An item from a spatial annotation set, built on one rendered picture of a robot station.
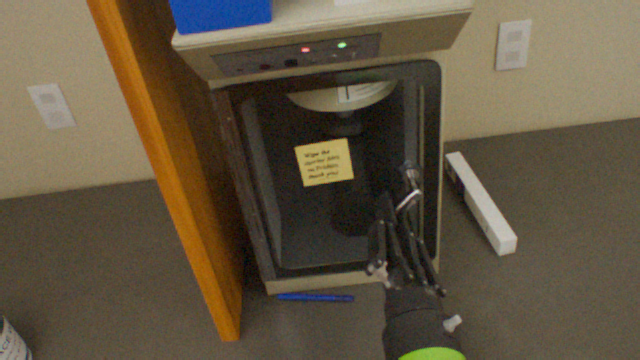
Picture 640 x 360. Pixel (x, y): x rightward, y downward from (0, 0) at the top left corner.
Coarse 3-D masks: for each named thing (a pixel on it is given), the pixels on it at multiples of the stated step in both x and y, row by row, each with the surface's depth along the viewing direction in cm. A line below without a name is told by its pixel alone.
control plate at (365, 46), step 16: (272, 48) 60; (288, 48) 60; (304, 48) 61; (320, 48) 62; (336, 48) 63; (352, 48) 63; (368, 48) 64; (224, 64) 63; (240, 64) 64; (256, 64) 65; (272, 64) 65; (304, 64) 67
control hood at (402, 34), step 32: (288, 0) 61; (320, 0) 60; (384, 0) 58; (416, 0) 57; (448, 0) 56; (224, 32) 56; (256, 32) 56; (288, 32) 56; (320, 32) 57; (352, 32) 58; (384, 32) 59; (416, 32) 61; (448, 32) 62; (192, 64) 62; (320, 64) 68
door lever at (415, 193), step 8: (408, 176) 82; (416, 176) 83; (416, 184) 81; (408, 192) 80; (416, 192) 79; (400, 200) 81; (408, 200) 80; (416, 200) 79; (400, 208) 81; (408, 208) 81; (400, 216) 82
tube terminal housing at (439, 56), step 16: (336, 64) 72; (352, 64) 72; (368, 64) 72; (224, 80) 72; (240, 80) 72; (256, 80) 72; (352, 272) 98; (272, 288) 100; (288, 288) 100; (304, 288) 100; (320, 288) 101
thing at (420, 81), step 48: (240, 96) 73; (288, 96) 73; (336, 96) 73; (384, 96) 74; (432, 96) 74; (288, 144) 78; (384, 144) 79; (432, 144) 80; (288, 192) 84; (336, 192) 84; (432, 192) 86; (288, 240) 90; (336, 240) 91; (432, 240) 93
